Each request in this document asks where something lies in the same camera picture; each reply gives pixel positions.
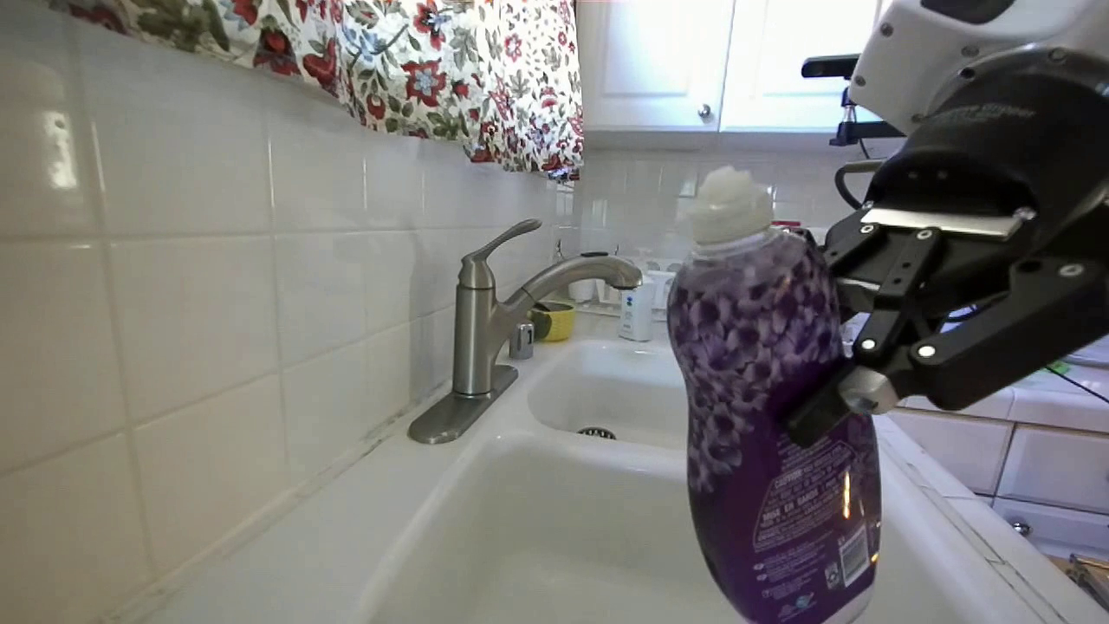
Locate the black stereo camera bar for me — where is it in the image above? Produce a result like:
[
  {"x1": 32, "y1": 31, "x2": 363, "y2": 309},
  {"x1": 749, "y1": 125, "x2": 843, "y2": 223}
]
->
[{"x1": 798, "y1": 53, "x2": 866, "y2": 84}]

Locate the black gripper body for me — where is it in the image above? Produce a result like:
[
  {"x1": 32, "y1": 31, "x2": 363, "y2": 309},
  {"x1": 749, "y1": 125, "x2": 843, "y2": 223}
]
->
[{"x1": 859, "y1": 47, "x2": 1109, "y2": 279}]

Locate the clear plastic container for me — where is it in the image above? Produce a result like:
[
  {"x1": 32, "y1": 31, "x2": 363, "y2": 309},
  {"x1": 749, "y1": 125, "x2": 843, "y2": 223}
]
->
[{"x1": 642, "y1": 255, "x2": 687, "y2": 320}]

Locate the purple floral dish soap bottle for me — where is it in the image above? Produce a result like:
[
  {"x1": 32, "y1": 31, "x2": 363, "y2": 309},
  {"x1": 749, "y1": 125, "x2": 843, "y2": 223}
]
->
[{"x1": 663, "y1": 162, "x2": 885, "y2": 624}]

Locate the floral print window curtain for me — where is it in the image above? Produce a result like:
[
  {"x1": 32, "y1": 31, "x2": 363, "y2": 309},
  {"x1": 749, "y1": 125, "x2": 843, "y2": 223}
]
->
[{"x1": 49, "y1": 0, "x2": 588, "y2": 185}]

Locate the dark camera mount arm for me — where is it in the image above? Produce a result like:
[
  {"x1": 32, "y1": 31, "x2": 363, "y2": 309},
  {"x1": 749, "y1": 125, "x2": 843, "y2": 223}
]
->
[{"x1": 826, "y1": 77, "x2": 909, "y2": 149}]

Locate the white double basin sink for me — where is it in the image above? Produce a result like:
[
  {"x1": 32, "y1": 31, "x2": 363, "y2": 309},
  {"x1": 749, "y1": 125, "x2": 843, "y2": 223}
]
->
[{"x1": 349, "y1": 336, "x2": 1049, "y2": 624}]

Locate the small white bottle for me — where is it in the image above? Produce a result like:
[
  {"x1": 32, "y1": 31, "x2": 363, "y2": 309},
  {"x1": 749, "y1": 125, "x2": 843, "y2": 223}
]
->
[{"x1": 613, "y1": 273, "x2": 660, "y2": 346}]

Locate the brushed metal sink faucet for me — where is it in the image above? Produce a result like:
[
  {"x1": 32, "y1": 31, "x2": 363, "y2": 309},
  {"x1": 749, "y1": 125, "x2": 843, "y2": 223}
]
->
[{"x1": 405, "y1": 217, "x2": 645, "y2": 450}]

